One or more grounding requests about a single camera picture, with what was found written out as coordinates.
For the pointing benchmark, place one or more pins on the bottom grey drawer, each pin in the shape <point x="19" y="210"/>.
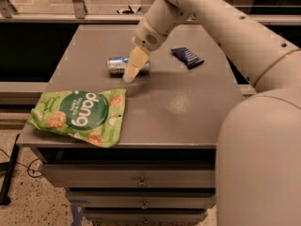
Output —
<point x="145" y="216"/>

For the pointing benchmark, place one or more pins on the grey drawer cabinet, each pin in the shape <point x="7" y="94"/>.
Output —
<point x="172" y="115"/>

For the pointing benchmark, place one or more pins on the black floor stand leg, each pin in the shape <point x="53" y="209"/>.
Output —
<point x="8" y="169"/>

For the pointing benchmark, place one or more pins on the grey drawer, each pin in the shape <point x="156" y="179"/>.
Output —
<point x="145" y="199"/>
<point x="97" y="176"/>
<point x="145" y="216"/>

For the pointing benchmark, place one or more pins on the silver blue redbull can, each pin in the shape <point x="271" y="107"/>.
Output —
<point x="118" y="64"/>

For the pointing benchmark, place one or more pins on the top grey drawer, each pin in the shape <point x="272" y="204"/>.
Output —
<point x="97" y="176"/>

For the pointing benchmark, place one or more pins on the dark blue snack wrapper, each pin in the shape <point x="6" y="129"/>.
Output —
<point x="186" y="56"/>

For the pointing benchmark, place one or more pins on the metal railing frame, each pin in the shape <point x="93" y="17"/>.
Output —
<point x="282" y="12"/>

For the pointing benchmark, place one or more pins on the green dang chips bag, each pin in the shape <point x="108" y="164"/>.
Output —
<point x="95" y="118"/>

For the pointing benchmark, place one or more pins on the middle grey drawer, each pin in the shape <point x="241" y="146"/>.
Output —
<point x="145" y="199"/>

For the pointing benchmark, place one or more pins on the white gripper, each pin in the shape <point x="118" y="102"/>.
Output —
<point x="147" y="37"/>

